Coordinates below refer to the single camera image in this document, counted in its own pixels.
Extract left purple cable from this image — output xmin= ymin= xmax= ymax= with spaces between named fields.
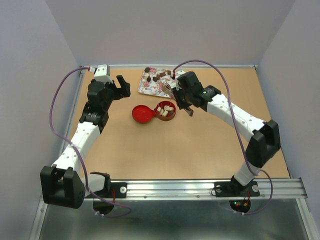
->
xmin=49 ymin=66 xmax=132 ymax=218

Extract floral rectangular tray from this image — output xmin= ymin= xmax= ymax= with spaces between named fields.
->
xmin=137 ymin=67 xmax=176 ymax=98

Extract metal serving tongs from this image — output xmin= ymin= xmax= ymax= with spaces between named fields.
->
xmin=161 ymin=83 xmax=194 ymax=117

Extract red round tin box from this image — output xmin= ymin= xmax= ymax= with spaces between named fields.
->
xmin=154 ymin=100 xmax=176 ymax=121

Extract red tin lid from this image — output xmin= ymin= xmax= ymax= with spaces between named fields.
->
xmin=131 ymin=105 xmax=155 ymax=124

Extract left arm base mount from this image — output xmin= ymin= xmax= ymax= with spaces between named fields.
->
xmin=88 ymin=171 xmax=128 ymax=217

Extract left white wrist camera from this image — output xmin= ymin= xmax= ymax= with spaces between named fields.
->
xmin=93 ymin=64 xmax=112 ymax=83

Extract purple cable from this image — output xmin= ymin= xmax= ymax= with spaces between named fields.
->
xmin=49 ymin=66 xmax=132 ymax=218
xmin=172 ymin=59 xmax=273 ymax=216

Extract aluminium mounting rail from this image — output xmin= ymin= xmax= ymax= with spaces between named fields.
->
xmin=84 ymin=177 xmax=308 ymax=201

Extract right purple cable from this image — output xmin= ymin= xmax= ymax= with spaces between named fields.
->
xmin=172 ymin=59 xmax=273 ymax=216

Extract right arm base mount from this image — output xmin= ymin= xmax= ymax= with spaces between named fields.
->
xmin=210 ymin=180 xmax=260 ymax=214

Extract white cube chocolate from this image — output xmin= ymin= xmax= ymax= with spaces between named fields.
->
xmin=162 ymin=110 xmax=169 ymax=117

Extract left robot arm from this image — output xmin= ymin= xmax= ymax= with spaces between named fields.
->
xmin=40 ymin=75 xmax=131 ymax=209

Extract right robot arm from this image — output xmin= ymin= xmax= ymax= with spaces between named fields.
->
xmin=170 ymin=71 xmax=281 ymax=195

